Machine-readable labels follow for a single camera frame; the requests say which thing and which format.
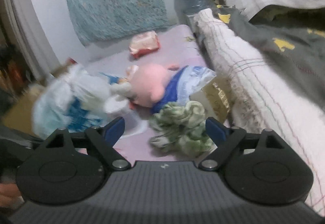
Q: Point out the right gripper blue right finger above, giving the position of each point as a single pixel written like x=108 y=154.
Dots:
x=226 y=140

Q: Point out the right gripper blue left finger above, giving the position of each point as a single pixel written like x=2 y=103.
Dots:
x=101 y=145

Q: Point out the gold carton box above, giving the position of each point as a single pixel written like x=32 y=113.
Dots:
x=215 y=98

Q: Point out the green white knotted towel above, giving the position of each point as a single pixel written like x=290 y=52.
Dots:
x=181 y=128

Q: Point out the white blue plastic bag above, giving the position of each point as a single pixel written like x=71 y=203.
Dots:
x=77 y=100

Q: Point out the pink plush toy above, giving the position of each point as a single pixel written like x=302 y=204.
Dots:
x=154 y=85

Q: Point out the blue white diaper pack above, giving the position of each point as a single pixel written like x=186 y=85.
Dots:
x=191 y=79

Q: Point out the white striped rolled blanket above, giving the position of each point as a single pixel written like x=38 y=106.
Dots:
x=263 y=96

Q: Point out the red wet wipes pack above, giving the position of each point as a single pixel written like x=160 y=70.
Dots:
x=143 y=44

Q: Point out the dark green yellow-print blanket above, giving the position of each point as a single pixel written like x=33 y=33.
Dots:
x=293 y=37

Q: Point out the white curtain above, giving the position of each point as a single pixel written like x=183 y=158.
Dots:
x=26 y=32

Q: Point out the grey patterned bed sheet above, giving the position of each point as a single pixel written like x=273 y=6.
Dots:
x=250 y=8

